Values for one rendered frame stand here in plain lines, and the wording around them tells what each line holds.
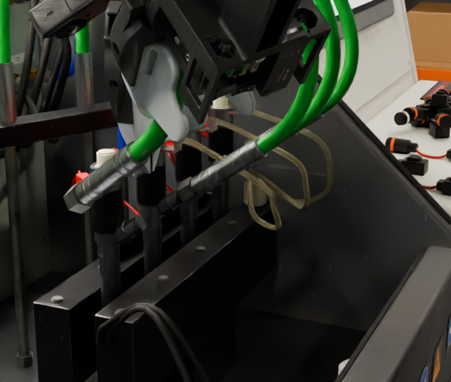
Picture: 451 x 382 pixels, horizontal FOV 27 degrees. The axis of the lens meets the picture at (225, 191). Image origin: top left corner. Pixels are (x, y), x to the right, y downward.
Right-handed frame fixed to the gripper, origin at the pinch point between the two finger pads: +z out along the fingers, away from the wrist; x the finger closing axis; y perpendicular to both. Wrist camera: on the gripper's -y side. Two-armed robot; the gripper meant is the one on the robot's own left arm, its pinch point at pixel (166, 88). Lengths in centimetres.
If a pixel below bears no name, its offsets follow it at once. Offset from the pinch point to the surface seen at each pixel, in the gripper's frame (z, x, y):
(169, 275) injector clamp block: 29.6, 4.0, 3.1
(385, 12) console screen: 66, 72, -33
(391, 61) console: 71, 71, -26
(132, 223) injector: 21.9, 0.8, -0.3
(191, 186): 24.5, 8.3, -2.2
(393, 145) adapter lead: 51, 48, -6
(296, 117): 14.6, 15.8, -0.5
